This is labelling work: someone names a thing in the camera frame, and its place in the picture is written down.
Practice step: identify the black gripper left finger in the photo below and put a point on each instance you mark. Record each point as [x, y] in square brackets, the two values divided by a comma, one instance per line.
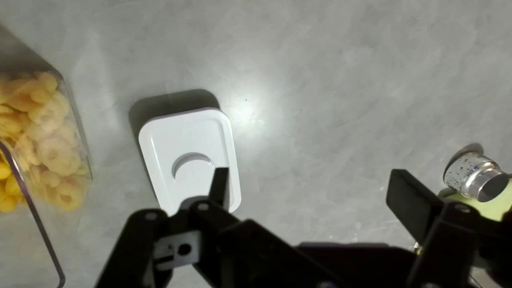
[245, 257]

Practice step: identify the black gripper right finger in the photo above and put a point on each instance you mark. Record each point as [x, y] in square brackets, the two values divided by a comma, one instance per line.
[453, 246]

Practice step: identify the white rectangular container lid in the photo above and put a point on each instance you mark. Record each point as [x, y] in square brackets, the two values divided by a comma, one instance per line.
[176, 139]

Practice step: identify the clear plastic storage container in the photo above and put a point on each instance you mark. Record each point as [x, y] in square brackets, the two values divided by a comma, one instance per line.
[72, 230]

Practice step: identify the lime green cloth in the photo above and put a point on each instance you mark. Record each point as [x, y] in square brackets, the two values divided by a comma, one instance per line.
[501, 207]

